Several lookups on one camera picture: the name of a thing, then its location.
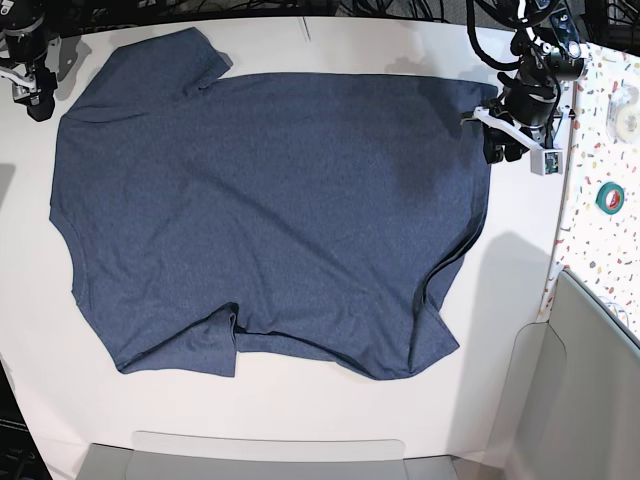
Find green tape roll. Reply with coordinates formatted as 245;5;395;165
596;182;625;216

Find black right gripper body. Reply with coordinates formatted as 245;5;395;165
1;55;58;105

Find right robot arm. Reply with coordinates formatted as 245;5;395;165
1;0;58;122

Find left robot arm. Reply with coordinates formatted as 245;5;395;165
461;1;586;176

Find terrazzo patterned side table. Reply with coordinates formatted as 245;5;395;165
538;43;639;334

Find dark blue printed t-shirt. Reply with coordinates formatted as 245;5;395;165
50;29;497;380

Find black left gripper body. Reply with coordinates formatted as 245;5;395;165
460;70;575;148

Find clear tape dispenser roll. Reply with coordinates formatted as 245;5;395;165
606;84;639;145

